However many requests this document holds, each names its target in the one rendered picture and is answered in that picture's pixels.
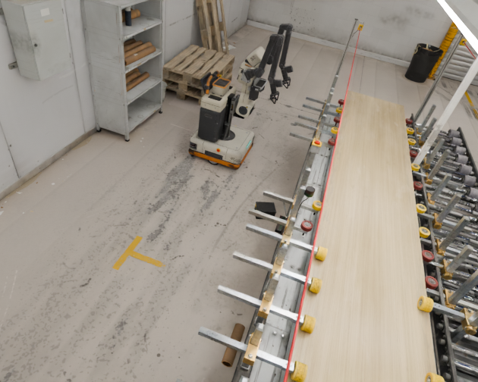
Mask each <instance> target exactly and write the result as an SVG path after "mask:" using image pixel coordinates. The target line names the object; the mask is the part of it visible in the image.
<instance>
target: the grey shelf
mask: <svg viewBox="0 0 478 382"><path fill-rule="evenodd" d="M80 5H81V11H82V17H83V28H84V34H85V40H86V51H87V57H88V64H89V69H90V81H91V87H92V93H93V104H94V110H95V116H96V127H97V130H96V131H97V132H101V130H100V129H99V128H100V127H101V128H104V129H107V130H110V131H113V132H116V133H120V134H122V135H124V134H125V141H126V142H128V141H130V139H129V132H131V131H132V130H133V129H134V128H135V126H137V125H138V124H140V123H142V122H143V121H145V120H146V119H147V118H148V117H149V116H150V115H151V114H153V113H154V112H155V111H157V110H158V109H159V108H160V111H159V113H160V114H161V113H162V67H163V6H164V0H161V19H160V0H80ZM132 5H133V6H132ZM128 6H130V7H131V8H132V9H138V10H139V11H140V16H139V17H137V18H134V19H132V20H131V25H132V26H130V27H129V26H126V25H125V22H123V23H122V15H121V10H124V9H125V8H126V7H128ZM116 15H117V19H116ZM160 24H161V36H160ZM130 39H135V40H136V41H139V40H141V41H142V42H143V43H146V42H151V43H152V45H154V46H155V47H156V51H155V52H153V53H152V54H150V55H147V56H146V57H144V58H141V59H140V60H138V61H135V62H133V63H131V64H129V65H127V66H125V65H124V57H123V56H124V42H126V41H128V40H130ZM118 47H119V51H118ZM119 59H120V62H119ZM134 68H138V70H139V72H140V75H141V74H143V73H144V72H148V73H149V77H148V78H146V79H145V80H144V81H143V82H141V83H139V84H138V85H136V86H135V87H134V88H133V89H131V90H129V91H128V92H127V90H126V78H125V74H126V73H127V72H129V71H131V70H133V69H134ZM123 90H124V91H123ZM121 91H122V94H121ZM123 93H124V94H123ZM159 101H160V104H159Z"/></svg>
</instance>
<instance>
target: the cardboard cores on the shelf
mask: <svg viewBox="0 0 478 382"><path fill-rule="evenodd" d="M124 10H125V9H124ZM124 10H121V15H122V23H123V22H125V11H124ZM139 16H140V11H139V10H138V9H134V10H133V9H132V8H131V20H132V19H134V18H137V17H139ZM155 51H156V47H155V46H154V45H152V43H151V42H146V43H143V42H142V41H141V40H139V41H136V40H135V39H130V40H128V41H126V42H124V65H125V66H127V65H129V64H131V63H133V62H135V61H138V60H140V59H141V58H144V57H146V56H147V55H150V54H152V53H153V52H155ZM148 77H149V73H148V72H144V73H143V74H141V75H140V72H139V70H138V68H134V69H133V70H131V71H129V72H127V73H126V74H125V78H126V90H127V92H128V91H129V90H131V89H133V88H134V87H135V86H136V85H138V84H139V83H141V82H143V81H144V80H145V79H146V78H148Z"/></svg>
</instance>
